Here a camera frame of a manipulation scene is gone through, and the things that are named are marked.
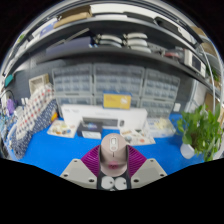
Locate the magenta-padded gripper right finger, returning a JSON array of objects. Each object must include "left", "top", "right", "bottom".
[{"left": 127, "top": 145, "right": 168, "bottom": 191}]

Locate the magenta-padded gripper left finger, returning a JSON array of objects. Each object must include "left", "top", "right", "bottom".
[{"left": 59, "top": 144, "right": 103, "bottom": 191}]

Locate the pink beige computer mouse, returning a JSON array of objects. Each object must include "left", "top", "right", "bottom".
[{"left": 99, "top": 132, "right": 129, "bottom": 178}]

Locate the colourful picture card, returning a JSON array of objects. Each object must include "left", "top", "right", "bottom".
[
  {"left": 119, "top": 128, "right": 157, "bottom": 147},
  {"left": 46, "top": 119, "right": 79, "bottom": 138}
]

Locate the small black box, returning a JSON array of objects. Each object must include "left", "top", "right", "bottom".
[{"left": 76, "top": 120, "right": 104, "bottom": 140}]

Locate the clear plastic box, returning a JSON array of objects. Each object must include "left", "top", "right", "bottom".
[{"left": 146, "top": 117, "right": 177, "bottom": 138}]

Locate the long white keyboard box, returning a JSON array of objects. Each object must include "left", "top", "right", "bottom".
[{"left": 60, "top": 104, "right": 148, "bottom": 129}]

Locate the yellow object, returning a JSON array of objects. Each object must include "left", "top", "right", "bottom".
[{"left": 50, "top": 111, "right": 59, "bottom": 123}]

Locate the yellow box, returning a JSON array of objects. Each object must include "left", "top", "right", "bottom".
[{"left": 102, "top": 93, "right": 132, "bottom": 110}]

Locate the navy polka dot cloth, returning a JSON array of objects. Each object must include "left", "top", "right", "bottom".
[{"left": 11, "top": 99, "right": 58, "bottom": 160}]

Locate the potted green plant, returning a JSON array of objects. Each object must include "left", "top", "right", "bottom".
[{"left": 176, "top": 103, "right": 224, "bottom": 163}]

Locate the red blue checkered cloth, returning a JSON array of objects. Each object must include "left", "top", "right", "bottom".
[{"left": 14, "top": 83, "right": 56, "bottom": 141}]

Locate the white woven basket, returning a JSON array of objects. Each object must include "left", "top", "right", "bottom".
[{"left": 28, "top": 73, "right": 51, "bottom": 95}]

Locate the purple bag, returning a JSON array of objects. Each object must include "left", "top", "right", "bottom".
[{"left": 5, "top": 98, "right": 16, "bottom": 116}]

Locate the teal tool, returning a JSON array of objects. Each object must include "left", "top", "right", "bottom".
[{"left": 3, "top": 73, "right": 15, "bottom": 88}]

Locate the dark wall shelf unit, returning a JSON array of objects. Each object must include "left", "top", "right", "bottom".
[{"left": 4, "top": 4, "right": 218, "bottom": 98}]

